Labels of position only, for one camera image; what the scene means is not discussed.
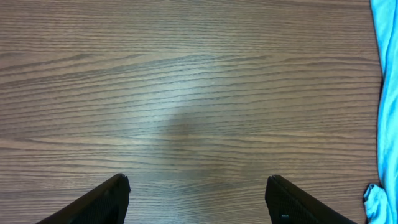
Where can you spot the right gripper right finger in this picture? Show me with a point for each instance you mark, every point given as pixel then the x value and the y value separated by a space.
pixel 288 204

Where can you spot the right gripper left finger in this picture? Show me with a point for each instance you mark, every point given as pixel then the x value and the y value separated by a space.
pixel 105 204

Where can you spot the light blue t-shirt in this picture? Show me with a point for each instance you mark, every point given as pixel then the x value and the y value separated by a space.
pixel 380 201

